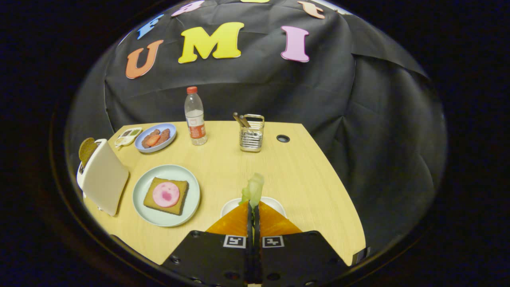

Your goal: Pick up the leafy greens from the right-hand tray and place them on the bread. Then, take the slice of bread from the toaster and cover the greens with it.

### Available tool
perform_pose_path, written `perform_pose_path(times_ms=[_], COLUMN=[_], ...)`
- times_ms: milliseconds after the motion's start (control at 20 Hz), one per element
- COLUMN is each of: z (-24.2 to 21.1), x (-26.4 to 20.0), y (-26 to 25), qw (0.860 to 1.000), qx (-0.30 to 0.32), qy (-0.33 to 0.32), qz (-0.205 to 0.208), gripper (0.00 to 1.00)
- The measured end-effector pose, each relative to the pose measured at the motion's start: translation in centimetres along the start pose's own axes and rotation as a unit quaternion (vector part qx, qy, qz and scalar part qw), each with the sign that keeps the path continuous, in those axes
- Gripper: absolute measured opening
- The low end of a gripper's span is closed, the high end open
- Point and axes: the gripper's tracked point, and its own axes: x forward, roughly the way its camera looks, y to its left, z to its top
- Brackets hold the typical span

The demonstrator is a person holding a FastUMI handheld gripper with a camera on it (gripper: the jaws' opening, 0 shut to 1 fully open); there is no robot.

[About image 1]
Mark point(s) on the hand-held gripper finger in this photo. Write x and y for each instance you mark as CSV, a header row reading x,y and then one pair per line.
x,y
250,227
257,227

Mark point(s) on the green lettuce leaf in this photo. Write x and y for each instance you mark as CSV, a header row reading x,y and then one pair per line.
x,y
255,187

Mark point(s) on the dark brown bread slice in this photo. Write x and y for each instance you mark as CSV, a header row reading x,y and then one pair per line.
x,y
87,149

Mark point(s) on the small white dish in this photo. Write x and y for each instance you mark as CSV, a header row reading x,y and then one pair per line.
x,y
275,205

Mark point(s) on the brown toast slice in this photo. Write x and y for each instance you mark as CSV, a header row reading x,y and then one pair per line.
x,y
181,189

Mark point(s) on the pink ham slice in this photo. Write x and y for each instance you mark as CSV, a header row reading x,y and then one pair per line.
x,y
165,194

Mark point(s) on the pale green round plate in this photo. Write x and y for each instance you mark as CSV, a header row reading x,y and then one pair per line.
x,y
167,171

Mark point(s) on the brown wooden chopstick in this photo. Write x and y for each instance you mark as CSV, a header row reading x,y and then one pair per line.
x,y
245,121
238,118

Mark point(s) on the clear plastic water bottle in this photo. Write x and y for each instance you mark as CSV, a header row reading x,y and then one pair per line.
x,y
195,119

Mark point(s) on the brown meat patty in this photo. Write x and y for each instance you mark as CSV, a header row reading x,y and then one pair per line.
x,y
146,142
164,136

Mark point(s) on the blue round plate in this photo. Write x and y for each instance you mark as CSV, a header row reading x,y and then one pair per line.
x,y
169,128

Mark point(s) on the red tomato slice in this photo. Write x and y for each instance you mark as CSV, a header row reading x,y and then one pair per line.
x,y
153,140

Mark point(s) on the white divided seasoning dish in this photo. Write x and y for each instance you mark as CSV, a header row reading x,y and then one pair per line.
x,y
127,138

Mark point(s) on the white toaster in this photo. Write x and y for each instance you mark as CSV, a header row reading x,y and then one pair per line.
x,y
105,179

